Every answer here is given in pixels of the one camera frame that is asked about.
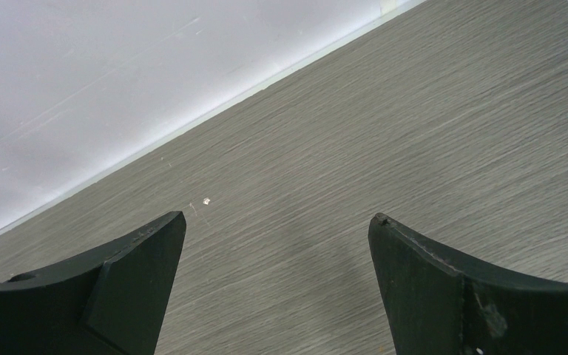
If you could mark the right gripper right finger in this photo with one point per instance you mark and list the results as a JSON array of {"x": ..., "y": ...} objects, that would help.
[{"x": 439, "y": 300}]

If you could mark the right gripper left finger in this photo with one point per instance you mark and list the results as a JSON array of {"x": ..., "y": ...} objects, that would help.
[{"x": 110, "y": 299}]

